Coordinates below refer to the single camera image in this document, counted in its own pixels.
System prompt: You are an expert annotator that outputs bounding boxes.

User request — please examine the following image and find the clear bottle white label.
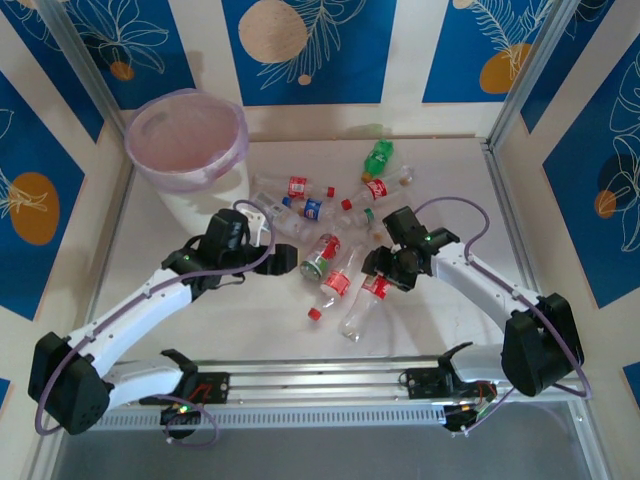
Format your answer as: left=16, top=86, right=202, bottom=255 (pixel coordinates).
left=249, top=188, right=321, bottom=239

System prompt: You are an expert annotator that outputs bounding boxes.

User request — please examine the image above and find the clear bottle blue label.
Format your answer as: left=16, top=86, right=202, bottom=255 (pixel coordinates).
left=281, top=196, right=337, bottom=223

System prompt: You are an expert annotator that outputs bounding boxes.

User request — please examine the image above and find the green bottle yellow cap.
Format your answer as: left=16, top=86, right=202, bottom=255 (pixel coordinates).
left=360, top=137, right=396, bottom=182

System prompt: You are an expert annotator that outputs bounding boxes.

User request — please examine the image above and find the white bin with pink liner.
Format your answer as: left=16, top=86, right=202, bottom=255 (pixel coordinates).
left=123, top=87, right=251, bottom=236

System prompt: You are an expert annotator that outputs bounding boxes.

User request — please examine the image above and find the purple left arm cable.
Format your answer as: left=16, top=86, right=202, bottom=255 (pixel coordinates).
left=37, top=199, right=277, bottom=449

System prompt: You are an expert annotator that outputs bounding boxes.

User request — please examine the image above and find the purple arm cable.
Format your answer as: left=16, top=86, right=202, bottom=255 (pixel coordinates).
left=37, top=199, right=277, bottom=449
left=412, top=196, right=594, bottom=439

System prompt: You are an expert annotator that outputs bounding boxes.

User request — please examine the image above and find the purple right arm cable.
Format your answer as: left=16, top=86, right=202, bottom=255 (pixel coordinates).
left=412, top=196, right=594, bottom=439

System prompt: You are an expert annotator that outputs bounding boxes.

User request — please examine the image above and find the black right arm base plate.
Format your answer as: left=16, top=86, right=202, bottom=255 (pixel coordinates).
left=403, top=367, right=454, bottom=401

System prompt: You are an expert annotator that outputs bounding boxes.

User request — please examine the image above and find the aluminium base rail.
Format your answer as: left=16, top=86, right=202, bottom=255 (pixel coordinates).
left=107, top=353, right=589, bottom=414

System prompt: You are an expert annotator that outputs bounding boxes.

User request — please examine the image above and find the aluminium table side rail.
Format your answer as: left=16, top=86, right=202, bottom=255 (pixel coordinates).
left=482, top=139, right=539, bottom=301

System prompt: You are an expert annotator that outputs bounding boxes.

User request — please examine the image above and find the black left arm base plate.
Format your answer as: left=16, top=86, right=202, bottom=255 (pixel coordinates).
left=192, top=372, right=232, bottom=405

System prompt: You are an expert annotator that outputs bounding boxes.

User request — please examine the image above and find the white slotted cable duct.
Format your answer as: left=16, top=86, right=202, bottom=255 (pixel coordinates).
left=94, top=403, right=451, bottom=432

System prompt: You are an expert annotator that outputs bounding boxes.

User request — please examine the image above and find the aluminium frame post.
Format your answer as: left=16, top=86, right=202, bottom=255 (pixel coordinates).
left=37, top=0, right=129, bottom=139
left=487, top=0, right=569, bottom=146

